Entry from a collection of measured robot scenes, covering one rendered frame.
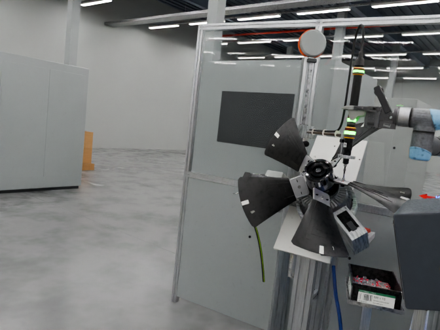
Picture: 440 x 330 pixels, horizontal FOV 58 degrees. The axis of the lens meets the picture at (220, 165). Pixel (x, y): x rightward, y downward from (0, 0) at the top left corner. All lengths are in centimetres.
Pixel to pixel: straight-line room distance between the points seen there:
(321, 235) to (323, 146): 68
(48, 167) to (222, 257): 459
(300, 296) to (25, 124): 545
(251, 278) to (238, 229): 34
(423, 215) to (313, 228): 78
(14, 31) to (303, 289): 1289
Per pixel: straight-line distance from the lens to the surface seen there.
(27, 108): 670
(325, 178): 167
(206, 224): 287
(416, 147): 165
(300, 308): 200
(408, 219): 86
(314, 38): 243
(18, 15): 1415
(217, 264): 289
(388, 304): 152
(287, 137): 189
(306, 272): 194
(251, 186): 174
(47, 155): 692
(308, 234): 157
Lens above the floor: 137
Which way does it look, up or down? 6 degrees down
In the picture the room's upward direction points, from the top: 6 degrees clockwise
